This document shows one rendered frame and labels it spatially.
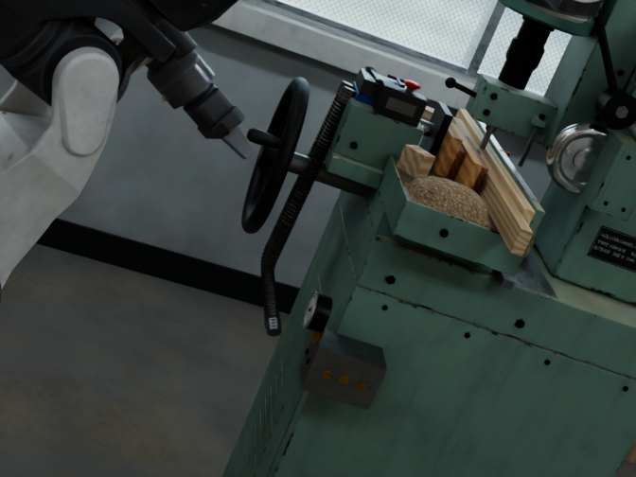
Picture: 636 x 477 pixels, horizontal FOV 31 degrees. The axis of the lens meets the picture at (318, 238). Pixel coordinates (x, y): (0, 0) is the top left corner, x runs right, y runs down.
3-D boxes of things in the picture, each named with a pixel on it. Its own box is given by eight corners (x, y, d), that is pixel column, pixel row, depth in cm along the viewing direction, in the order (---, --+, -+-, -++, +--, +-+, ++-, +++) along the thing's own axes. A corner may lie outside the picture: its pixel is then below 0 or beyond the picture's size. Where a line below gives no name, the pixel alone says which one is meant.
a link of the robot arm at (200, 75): (192, 148, 193) (146, 94, 190) (233, 110, 196) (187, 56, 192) (214, 149, 182) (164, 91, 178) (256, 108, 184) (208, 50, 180)
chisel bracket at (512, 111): (460, 115, 205) (480, 72, 203) (531, 142, 208) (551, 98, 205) (468, 127, 198) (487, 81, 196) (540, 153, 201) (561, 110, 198)
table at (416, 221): (314, 111, 231) (326, 83, 229) (452, 162, 236) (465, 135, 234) (334, 215, 175) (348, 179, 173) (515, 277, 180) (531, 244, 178)
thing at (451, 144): (423, 148, 210) (438, 113, 208) (432, 151, 210) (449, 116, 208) (435, 174, 196) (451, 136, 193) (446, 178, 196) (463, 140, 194)
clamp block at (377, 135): (326, 129, 209) (344, 83, 206) (395, 153, 211) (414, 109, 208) (331, 152, 195) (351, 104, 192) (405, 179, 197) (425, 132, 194)
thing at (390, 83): (350, 87, 205) (362, 59, 203) (407, 108, 207) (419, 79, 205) (357, 106, 192) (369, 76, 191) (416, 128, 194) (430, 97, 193)
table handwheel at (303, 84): (224, 234, 215) (273, 89, 218) (325, 267, 218) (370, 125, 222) (247, 222, 186) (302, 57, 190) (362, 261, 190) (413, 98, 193)
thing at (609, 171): (575, 191, 196) (607, 127, 192) (611, 204, 197) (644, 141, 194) (591, 209, 187) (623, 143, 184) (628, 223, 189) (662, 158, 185)
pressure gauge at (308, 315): (296, 327, 190) (314, 285, 187) (318, 334, 190) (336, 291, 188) (298, 344, 184) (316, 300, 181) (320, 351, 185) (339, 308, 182)
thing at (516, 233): (445, 134, 228) (452, 116, 226) (453, 138, 228) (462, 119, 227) (509, 252, 170) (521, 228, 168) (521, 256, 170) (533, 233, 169)
